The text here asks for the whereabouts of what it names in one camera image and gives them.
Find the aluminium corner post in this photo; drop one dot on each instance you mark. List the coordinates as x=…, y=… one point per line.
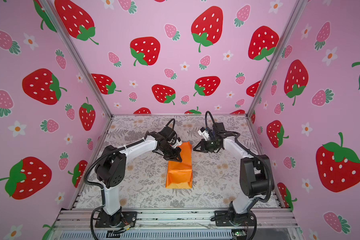
x=66, y=38
x=288, y=30

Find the right aluminium corner post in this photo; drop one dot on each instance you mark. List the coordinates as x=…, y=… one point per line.
x=288, y=30

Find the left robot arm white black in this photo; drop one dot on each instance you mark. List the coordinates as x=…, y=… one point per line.
x=111, y=168

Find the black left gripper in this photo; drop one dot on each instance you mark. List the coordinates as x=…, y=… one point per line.
x=175, y=157

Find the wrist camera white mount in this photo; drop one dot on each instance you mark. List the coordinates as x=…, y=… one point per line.
x=176, y=142
x=204, y=133

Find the yellow orange wrapping paper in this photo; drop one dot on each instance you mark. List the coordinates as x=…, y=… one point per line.
x=180, y=175

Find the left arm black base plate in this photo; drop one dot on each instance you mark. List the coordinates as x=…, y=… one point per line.
x=117, y=220

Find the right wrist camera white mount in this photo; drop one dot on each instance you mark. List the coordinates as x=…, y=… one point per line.
x=204, y=133

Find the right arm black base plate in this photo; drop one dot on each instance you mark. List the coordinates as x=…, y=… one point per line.
x=230, y=219

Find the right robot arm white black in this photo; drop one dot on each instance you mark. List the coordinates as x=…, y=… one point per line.
x=256, y=178

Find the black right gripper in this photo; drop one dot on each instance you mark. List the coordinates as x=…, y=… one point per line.
x=206, y=146

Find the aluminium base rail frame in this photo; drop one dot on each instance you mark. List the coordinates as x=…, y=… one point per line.
x=179, y=224

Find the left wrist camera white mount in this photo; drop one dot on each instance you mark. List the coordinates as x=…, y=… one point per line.
x=176, y=142

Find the left aluminium corner post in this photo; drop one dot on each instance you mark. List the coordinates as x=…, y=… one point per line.
x=66, y=38

